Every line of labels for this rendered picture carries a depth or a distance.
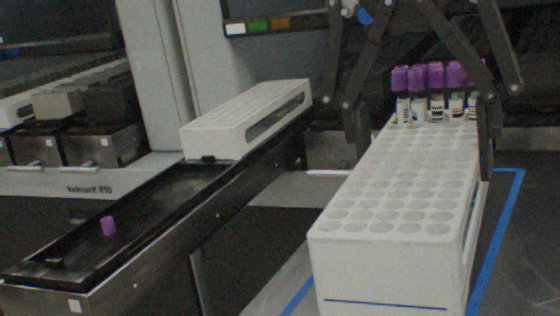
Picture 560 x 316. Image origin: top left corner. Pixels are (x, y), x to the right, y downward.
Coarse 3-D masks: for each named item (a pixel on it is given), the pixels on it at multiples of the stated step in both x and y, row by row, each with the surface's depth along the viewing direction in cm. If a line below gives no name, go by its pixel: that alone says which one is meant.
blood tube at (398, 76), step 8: (392, 72) 62; (400, 72) 61; (392, 80) 62; (400, 80) 61; (392, 88) 62; (400, 88) 62; (400, 96) 62; (400, 104) 62; (400, 112) 62; (400, 120) 63
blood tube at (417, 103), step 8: (408, 72) 61; (416, 72) 60; (416, 80) 60; (416, 88) 60; (424, 88) 61; (416, 96) 61; (416, 104) 61; (416, 112) 61; (424, 112) 62; (416, 120) 62; (424, 120) 62
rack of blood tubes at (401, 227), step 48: (384, 144) 58; (432, 144) 55; (384, 192) 47; (432, 192) 46; (480, 192) 53; (336, 240) 41; (384, 240) 39; (432, 240) 38; (336, 288) 42; (384, 288) 41; (432, 288) 39
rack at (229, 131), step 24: (240, 96) 109; (264, 96) 106; (288, 96) 105; (216, 120) 95; (240, 120) 93; (264, 120) 110; (288, 120) 105; (192, 144) 93; (216, 144) 91; (240, 144) 91
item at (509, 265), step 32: (512, 160) 72; (544, 160) 71; (512, 192) 64; (544, 192) 63; (480, 224) 59; (512, 224) 58; (544, 224) 57; (480, 256) 53; (512, 256) 52; (544, 256) 51; (288, 288) 53; (480, 288) 48; (512, 288) 48; (544, 288) 47
